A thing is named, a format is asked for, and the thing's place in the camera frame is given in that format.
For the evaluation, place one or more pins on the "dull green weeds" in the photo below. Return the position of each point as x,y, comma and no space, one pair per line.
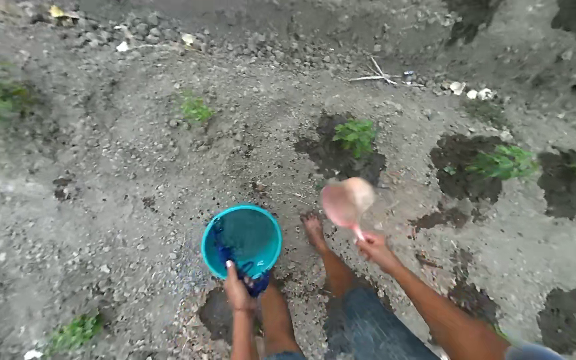
487,111

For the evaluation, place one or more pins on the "person's right fingers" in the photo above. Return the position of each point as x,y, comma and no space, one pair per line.
364,246

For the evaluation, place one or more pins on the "person's left hand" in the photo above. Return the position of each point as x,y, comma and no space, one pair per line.
238,294

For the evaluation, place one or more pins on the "cream shell piece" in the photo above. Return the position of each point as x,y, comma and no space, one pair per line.
457,88

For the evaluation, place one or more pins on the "person's right forearm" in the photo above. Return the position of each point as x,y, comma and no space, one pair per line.
443,305

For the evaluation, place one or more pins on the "pale cream scrap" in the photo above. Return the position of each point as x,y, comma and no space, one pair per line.
188,39

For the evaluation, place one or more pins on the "small blue white scrap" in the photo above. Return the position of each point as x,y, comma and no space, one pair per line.
408,73

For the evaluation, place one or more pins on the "pink plastic scoop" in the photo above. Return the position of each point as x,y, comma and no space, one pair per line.
338,205

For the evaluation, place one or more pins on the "person's legs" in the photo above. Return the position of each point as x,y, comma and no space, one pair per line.
378,320

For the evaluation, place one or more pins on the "yellow leaf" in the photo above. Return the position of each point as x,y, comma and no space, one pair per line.
57,11

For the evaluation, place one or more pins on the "person's left thumb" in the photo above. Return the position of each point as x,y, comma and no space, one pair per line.
231,270

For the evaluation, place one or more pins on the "dry forked twig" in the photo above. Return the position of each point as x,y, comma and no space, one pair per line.
380,76

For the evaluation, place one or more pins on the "dark blue cloth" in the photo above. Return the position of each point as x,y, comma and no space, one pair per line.
259,285

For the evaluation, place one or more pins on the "person's left forearm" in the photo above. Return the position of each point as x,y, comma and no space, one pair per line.
243,335

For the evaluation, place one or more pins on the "white shell piece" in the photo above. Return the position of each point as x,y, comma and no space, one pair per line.
471,94
485,93

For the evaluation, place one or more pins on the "teal plastic basin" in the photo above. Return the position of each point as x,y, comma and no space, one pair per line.
253,232

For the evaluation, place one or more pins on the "person's right hand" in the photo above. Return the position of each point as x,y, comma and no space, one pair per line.
380,251

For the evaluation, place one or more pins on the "person's left fingers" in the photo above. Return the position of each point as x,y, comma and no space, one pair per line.
248,284

